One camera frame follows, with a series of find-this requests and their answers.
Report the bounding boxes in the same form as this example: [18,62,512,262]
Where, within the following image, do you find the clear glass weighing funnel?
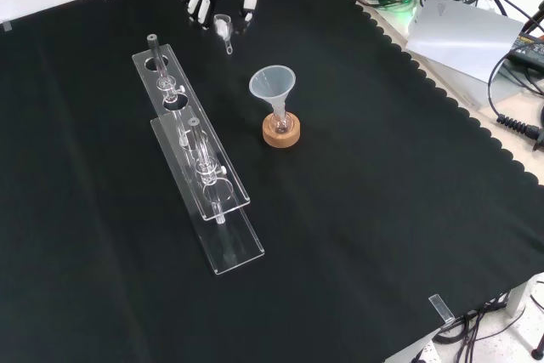
[213,14,235,56]

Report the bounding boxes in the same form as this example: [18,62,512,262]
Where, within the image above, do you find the translucent plastic funnel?
[248,65,298,127]

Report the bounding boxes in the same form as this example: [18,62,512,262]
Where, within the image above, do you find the small glass round-bottom flask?
[269,106,294,135]

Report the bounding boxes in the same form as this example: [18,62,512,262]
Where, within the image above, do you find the clear acrylic funnel stand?
[131,32,265,277]

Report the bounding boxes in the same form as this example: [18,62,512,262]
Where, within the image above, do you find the pale board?
[405,0,527,83]

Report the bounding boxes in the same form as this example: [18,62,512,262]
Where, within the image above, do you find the black bench cloth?
[0,0,544,363]

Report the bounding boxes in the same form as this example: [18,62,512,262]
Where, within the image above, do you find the black power supply box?
[508,32,544,75]

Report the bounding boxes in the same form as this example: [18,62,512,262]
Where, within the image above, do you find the clear plastic clip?
[428,294,455,325]

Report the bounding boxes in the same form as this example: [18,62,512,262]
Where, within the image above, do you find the white bench leg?
[507,274,544,318]

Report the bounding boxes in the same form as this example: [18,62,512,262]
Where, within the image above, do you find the cork ring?
[261,112,302,150]

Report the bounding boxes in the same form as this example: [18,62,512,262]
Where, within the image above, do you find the black cable with ribbed connector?
[487,48,544,148]

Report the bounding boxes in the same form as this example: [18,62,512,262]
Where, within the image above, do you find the black cables under bench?
[414,278,544,363]

